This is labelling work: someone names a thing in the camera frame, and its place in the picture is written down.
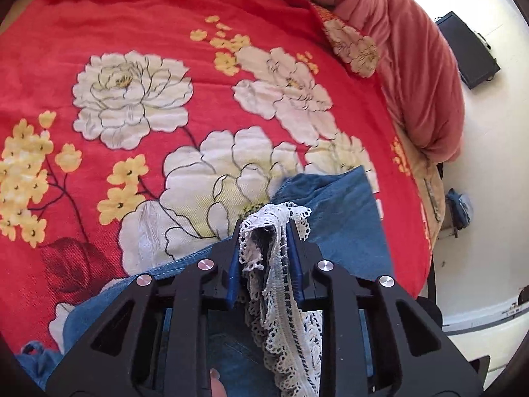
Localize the salmon pink duvet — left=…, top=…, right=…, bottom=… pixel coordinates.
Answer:
left=310, top=0, right=465, bottom=163

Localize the red floral blanket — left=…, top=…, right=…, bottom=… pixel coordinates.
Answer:
left=1, top=0, right=429, bottom=350

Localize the left hand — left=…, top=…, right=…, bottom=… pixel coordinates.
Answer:
left=210, top=368, right=227, bottom=397

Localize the blue slipper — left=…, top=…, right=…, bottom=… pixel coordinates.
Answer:
left=446, top=188, right=474, bottom=231

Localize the blue denim pants lace trim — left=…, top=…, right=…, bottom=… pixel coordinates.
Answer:
left=14, top=166, right=394, bottom=396

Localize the black television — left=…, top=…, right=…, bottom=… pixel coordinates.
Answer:
left=435, top=11, right=500, bottom=90

